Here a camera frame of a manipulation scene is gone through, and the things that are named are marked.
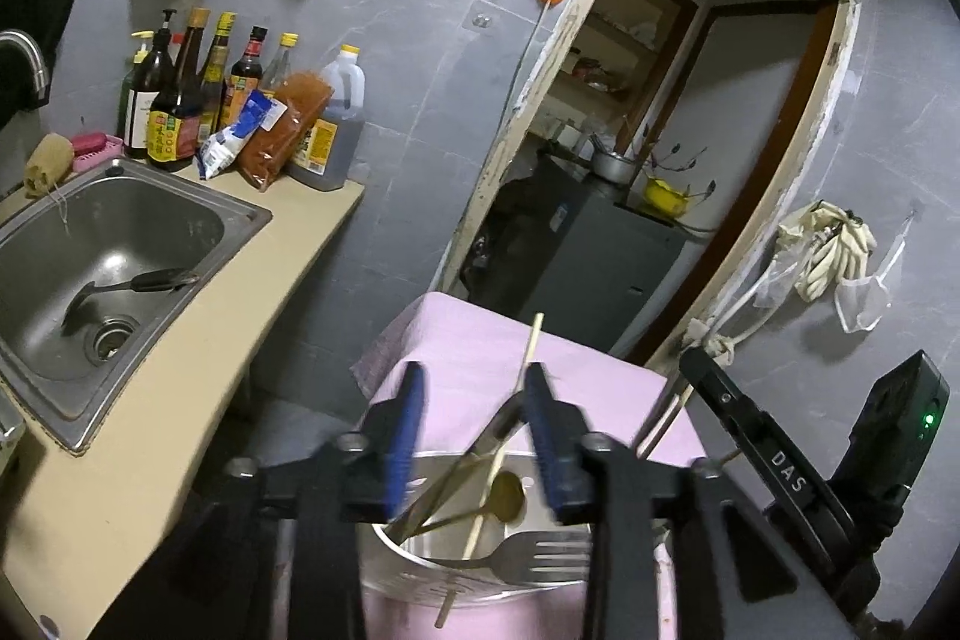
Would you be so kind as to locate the cream rubber gloves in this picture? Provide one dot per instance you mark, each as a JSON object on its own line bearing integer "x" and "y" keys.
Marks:
{"x": 825, "y": 250}

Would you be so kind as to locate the yellow bowl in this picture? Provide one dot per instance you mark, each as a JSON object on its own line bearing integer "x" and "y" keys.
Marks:
{"x": 666, "y": 196}

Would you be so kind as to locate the silver spoon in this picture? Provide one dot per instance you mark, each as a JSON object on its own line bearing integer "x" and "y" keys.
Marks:
{"x": 502, "y": 422}

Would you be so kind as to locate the clear plastic bag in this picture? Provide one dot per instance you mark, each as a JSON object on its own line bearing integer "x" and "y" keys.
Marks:
{"x": 772, "y": 280}

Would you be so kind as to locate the metal cooking pot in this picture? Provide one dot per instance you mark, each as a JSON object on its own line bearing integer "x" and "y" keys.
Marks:
{"x": 611, "y": 168}

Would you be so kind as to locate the yellow label dark bottle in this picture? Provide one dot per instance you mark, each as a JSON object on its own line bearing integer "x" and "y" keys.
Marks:
{"x": 176, "y": 123}

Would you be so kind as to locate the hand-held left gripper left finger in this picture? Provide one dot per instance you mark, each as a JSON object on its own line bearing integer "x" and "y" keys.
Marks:
{"x": 405, "y": 437}

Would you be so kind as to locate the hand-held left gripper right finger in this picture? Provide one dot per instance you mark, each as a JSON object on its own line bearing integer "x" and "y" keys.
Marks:
{"x": 547, "y": 445}

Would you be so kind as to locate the clear yellow cap bottle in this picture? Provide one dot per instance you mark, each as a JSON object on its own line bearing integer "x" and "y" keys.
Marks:
{"x": 281, "y": 63}

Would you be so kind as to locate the tan loofah sponge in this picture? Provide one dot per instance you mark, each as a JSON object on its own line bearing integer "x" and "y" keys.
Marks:
{"x": 49, "y": 164}

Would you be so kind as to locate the gold spoon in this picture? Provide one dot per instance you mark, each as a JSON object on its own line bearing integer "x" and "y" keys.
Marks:
{"x": 504, "y": 496}

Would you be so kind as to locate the pink soap dish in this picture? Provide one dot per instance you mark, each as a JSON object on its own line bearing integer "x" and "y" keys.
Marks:
{"x": 97, "y": 149}

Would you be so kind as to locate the blue and white packet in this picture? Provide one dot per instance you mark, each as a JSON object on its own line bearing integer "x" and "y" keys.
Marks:
{"x": 232, "y": 141}

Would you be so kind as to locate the dark grey cabinet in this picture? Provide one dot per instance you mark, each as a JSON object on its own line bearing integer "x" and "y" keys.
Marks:
{"x": 592, "y": 265}

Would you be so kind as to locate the wooden door frame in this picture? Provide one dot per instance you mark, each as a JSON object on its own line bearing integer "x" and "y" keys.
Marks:
{"x": 517, "y": 123}

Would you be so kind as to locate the metal faucet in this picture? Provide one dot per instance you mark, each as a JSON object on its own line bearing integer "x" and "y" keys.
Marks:
{"x": 26, "y": 51}

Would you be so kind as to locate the large dark vinegar jug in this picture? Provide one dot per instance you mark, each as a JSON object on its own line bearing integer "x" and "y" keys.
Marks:
{"x": 337, "y": 115}

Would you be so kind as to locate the clear suction hook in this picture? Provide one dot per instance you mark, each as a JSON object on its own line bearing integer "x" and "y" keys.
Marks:
{"x": 482, "y": 19}

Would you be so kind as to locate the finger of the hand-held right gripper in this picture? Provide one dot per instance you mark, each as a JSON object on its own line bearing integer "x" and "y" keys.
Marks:
{"x": 712, "y": 389}

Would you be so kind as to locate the orange spice packet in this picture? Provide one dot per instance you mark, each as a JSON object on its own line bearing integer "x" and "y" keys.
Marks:
{"x": 289, "y": 130}

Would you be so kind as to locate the white hanging plastic bag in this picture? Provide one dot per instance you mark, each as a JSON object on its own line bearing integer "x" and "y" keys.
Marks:
{"x": 862, "y": 302}

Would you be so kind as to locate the stainless steel sink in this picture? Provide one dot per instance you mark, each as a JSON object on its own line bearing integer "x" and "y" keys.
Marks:
{"x": 150, "y": 235}

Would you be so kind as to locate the pink floral cloth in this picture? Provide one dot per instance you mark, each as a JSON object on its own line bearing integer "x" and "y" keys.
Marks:
{"x": 465, "y": 347}

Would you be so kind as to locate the beige kitchen counter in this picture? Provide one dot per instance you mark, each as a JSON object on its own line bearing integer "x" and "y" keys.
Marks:
{"x": 225, "y": 310}

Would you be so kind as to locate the dark ladle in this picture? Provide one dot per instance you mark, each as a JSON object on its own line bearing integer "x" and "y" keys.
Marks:
{"x": 150, "y": 281}

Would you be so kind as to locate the wooden shelf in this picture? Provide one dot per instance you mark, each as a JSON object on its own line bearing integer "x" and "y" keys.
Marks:
{"x": 622, "y": 55}

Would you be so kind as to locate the black pump dark bottle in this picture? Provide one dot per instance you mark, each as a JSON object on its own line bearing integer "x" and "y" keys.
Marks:
{"x": 154, "y": 78}

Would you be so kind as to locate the silver fork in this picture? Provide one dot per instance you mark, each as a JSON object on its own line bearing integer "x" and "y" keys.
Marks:
{"x": 525, "y": 557}

